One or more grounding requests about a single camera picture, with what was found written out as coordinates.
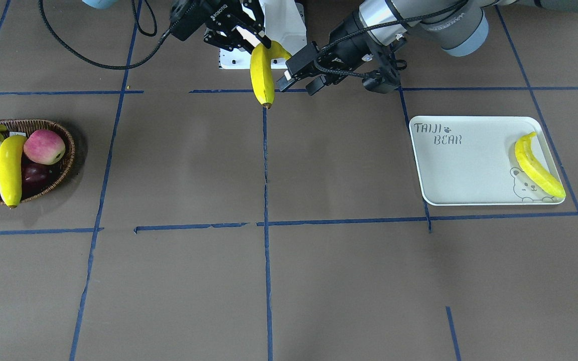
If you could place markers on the brown wicker basket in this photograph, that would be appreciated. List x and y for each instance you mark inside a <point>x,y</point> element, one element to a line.
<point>62,169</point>

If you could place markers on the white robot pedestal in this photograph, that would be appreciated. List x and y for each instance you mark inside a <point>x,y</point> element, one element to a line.
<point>284,22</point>

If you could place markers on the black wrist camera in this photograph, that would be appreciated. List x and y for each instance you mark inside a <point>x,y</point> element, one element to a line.
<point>376,82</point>
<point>186,17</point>

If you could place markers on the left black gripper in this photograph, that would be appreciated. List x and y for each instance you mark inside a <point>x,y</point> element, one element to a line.
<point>347,36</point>

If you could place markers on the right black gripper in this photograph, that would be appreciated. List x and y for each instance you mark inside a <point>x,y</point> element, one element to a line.
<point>217,16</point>

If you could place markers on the dark purple plum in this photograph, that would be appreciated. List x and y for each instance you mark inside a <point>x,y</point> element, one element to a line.
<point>35,178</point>

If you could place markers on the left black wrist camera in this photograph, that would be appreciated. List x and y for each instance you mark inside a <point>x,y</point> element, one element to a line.
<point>376,82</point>

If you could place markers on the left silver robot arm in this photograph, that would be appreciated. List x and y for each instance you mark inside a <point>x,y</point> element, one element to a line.
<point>459,27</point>

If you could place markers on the pink red apple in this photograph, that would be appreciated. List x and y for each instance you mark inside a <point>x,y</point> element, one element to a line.
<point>44,147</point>

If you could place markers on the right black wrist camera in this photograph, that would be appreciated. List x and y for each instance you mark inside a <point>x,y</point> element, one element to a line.
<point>186,17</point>

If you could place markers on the white bear-print tray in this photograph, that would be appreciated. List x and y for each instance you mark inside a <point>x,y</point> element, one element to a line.
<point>471,161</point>

